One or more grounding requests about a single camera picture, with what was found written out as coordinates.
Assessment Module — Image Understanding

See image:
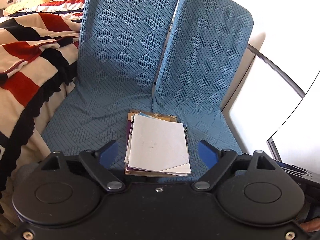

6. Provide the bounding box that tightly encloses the grey paper envelope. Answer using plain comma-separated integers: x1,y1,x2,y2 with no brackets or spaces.
124,114,192,174

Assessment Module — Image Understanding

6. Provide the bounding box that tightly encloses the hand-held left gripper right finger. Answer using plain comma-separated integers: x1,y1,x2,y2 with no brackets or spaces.
192,140,278,193

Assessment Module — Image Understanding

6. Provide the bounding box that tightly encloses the yellow pillow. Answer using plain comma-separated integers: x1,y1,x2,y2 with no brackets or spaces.
4,0,58,15

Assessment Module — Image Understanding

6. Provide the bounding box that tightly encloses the grey wardrobe frame strip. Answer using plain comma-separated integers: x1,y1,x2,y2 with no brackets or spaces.
247,44,306,98

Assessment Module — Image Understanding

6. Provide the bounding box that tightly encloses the striped fringed blanket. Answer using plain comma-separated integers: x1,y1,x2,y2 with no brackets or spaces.
0,0,87,205

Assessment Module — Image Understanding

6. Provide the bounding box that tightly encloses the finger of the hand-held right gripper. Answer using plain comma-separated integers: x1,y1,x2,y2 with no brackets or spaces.
274,160,313,174
287,173,316,181

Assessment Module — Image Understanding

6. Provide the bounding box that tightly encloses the gold patterned book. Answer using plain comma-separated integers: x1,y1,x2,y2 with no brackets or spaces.
125,109,193,178

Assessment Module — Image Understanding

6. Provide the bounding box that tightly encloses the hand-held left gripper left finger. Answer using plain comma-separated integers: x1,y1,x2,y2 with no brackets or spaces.
40,140,125,193

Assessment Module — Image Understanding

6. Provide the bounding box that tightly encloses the photo brochure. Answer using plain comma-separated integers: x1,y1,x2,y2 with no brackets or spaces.
160,123,193,177
138,112,163,119

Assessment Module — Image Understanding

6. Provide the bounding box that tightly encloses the blue quilted seat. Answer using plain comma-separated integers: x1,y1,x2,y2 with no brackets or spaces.
152,0,254,180
41,0,181,178

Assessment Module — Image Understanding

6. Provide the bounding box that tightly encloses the white wardrobe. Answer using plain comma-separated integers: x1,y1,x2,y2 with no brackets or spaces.
217,0,320,165

